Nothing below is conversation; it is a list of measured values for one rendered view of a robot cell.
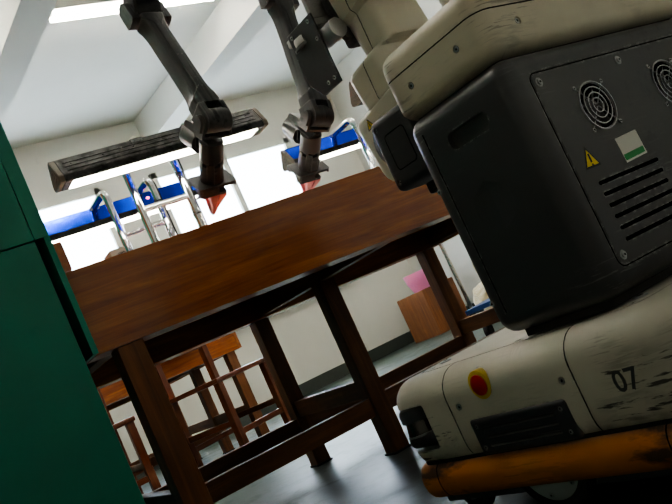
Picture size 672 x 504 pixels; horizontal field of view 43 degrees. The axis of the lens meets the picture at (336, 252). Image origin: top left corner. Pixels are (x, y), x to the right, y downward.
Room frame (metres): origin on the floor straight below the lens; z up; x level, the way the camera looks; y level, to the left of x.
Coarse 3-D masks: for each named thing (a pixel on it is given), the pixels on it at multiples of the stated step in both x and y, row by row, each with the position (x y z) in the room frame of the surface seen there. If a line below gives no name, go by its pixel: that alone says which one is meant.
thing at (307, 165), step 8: (304, 160) 2.26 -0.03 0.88; (312, 160) 2.26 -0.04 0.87; (320, 160) 2.33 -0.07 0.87; (288, 168) 2.29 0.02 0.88; (296, 168) 2.29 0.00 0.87; (304, 168) 2.28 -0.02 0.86; (312, 168) 2.28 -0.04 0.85; (320, 168) 2.30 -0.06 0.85; (328, 168) 2.31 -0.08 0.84; (296, 176) 2.27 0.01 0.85; (304, 176) 2.27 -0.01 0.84
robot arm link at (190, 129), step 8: (200, 120) 1.87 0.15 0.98; (184, 128) 1.97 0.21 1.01; (192, 128) 1.95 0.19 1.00; (200, 128) 1.87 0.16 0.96; (184, 136) 1.97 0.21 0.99; (192, 136) 1.95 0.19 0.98; (200, 136) 1.89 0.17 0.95; (208, 136) 1.90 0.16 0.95; (216, 136) 1.92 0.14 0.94; (224, 136) 1.93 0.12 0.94; (192, 144) 1.96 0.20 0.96
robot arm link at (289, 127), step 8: (304, 112) 2.18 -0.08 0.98; (288, 120) 2.27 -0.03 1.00; (296, 120) 2.25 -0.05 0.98; (304, 120) 2.18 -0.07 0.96; (288, 128) 2.27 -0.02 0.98; (296, 128) 2.25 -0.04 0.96; (304, 128) 2.20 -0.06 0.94; (312, 128) 2.21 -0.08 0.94; (320, 128) 2.23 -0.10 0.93; (328, 128) 2.24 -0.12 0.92; (288, 136) 2.28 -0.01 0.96
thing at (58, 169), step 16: (240, 112) 2.38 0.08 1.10; (256, 112) 2.39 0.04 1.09; (176, 128) 2.28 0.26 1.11; (240, 128) 2.34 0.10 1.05; (256, 128) 2.37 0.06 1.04; (128, 144) 2.19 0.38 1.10; (144, 144) 2.21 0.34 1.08; (160, 144) 2.22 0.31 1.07; (176, 144) 2.23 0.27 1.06; (64, 160) 2.11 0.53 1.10; (80, 160) 2.12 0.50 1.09; (96, 160) 2.13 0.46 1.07; (112, 160) 2.14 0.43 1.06; (128, 160) 2.16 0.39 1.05; (144, 160) 2.19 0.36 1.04; (64, 176) 2.07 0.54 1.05; (80, 176) 2.09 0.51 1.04
